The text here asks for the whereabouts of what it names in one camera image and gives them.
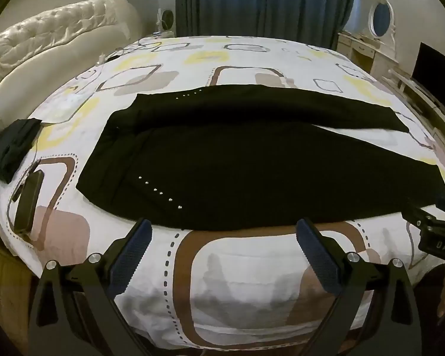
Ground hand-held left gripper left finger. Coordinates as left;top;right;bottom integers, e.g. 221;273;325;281
28;218;153;356

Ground bed with patterned sheet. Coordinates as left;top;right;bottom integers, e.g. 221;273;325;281
0;35;445;351

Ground white dressing table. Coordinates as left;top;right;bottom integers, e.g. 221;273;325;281
336;30;400;79

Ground person's right forearm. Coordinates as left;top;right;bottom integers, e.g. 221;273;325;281
413;261;445;344

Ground oval white framed mirror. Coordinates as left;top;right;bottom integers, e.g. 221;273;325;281
366;0;397;41

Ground white television stand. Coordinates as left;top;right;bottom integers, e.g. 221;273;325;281
380;67;445;153

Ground blue curtain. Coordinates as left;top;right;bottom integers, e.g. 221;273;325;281
175;0;357;50

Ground cream tufted headboard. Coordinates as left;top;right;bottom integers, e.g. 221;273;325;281
0;0;142;134

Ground black pants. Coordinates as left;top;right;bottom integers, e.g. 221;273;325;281
76;85;445;231

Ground folded dark cloth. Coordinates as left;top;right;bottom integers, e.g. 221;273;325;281
0;119;42;185

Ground black television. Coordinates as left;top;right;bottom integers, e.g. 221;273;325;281
413;42;445;101

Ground thin dark cable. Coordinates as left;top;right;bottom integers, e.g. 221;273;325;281
96;36;161;64

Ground small white fan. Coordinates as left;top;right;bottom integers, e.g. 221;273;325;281
157;8;176;33

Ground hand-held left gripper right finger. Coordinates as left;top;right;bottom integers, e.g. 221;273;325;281
296;218;421;356

